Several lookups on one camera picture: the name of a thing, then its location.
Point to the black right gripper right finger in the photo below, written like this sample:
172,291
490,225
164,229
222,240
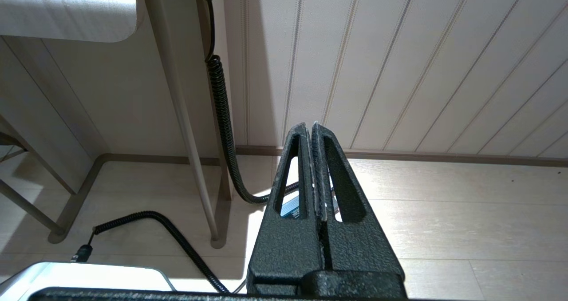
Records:
359,247

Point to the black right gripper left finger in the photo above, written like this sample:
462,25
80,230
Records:
288,247

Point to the grey power adapter box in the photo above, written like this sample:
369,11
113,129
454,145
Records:
290,210

